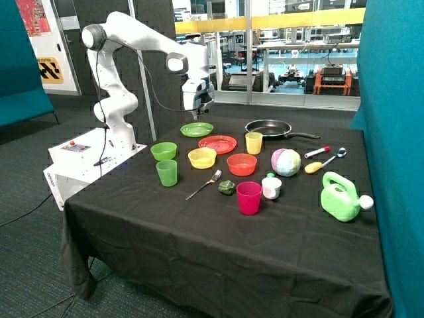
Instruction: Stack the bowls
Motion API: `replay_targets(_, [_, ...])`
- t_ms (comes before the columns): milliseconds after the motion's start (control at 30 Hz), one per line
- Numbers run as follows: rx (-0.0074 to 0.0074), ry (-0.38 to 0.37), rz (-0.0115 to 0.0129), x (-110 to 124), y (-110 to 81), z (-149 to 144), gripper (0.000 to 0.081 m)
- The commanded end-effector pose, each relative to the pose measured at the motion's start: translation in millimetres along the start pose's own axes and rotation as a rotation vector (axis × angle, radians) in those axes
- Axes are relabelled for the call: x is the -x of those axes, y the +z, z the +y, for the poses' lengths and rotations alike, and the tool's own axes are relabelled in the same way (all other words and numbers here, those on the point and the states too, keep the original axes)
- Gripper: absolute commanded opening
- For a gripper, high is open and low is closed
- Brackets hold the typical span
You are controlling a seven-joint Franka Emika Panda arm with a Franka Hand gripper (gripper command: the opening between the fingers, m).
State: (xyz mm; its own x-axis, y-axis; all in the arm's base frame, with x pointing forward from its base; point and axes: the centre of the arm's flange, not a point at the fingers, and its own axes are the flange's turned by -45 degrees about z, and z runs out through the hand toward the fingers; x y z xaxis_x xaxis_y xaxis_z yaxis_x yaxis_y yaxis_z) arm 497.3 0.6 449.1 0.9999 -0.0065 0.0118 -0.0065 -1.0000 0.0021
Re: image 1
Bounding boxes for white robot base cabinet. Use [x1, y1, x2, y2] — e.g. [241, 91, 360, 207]
[43, 128, 146, 210]

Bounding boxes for teal partition panel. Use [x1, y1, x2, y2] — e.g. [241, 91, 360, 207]
[351, 1, 423, 317]

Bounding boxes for pink plastic cup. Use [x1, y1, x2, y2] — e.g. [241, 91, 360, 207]
[236, 182, 262, 215]

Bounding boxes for green toy watering can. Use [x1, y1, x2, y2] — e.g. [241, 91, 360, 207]
[321, 172, 374, 222]

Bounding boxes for green plastic bowl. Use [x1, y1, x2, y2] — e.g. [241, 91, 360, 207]
[150, 142, 177, 161]

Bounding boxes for green toy pepper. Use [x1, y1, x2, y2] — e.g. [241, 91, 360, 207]
[218, 180, 236, 196]

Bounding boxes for orange plastic bowl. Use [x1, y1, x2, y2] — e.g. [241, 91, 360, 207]
[227, 153, 258, 176]

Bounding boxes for green plastic cup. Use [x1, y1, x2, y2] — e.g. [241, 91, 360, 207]
[156, 160, 178, 187]

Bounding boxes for yellow handled spoon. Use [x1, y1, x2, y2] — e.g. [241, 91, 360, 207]
[304, 148, 347, 174]

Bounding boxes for black frying pan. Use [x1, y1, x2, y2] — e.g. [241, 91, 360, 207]
[244, 119, 321, 140]

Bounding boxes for pastel plush ball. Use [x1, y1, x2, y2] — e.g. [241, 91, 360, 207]
[271, 148, 301, 177]

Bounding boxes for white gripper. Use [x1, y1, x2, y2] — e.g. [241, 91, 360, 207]
[182, 78, 215, 120]

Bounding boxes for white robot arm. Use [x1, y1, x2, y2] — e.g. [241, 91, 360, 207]
[81, 11, 214, 154]

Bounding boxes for white small pot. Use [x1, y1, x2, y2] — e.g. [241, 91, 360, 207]
[262, 173, 282, 199]

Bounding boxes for green plastic plate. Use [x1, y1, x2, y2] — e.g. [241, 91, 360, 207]
[180, 122, 214, 138]

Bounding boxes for yellow black sign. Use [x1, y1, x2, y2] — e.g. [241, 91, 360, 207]
[37, 57, 64, 85]

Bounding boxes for black tablecloth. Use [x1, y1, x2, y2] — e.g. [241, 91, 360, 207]
[60, 129, 394, 317]

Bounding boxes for red white marker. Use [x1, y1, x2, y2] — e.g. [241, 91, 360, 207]
[304, 146, 331, 158]

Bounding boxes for orange plastic plate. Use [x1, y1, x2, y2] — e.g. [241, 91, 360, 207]
[198, 135, 237, 154]

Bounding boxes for yellow plastic cup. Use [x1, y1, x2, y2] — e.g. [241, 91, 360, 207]
[245, 132, 263, 155]

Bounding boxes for red wall poster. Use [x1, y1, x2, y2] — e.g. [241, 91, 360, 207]
[15, 0, 52, 38]

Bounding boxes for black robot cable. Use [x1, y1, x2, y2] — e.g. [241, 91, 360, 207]
[93, 38, 186, 167]

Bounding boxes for yellow plastic bowl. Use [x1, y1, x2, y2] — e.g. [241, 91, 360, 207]
[187, 147, 217, 170]

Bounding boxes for teal sofa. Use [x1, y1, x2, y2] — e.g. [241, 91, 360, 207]
[1, 0, 55, 127]

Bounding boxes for silver fork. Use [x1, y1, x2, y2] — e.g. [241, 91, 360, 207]
[185, 169, 223, 201]

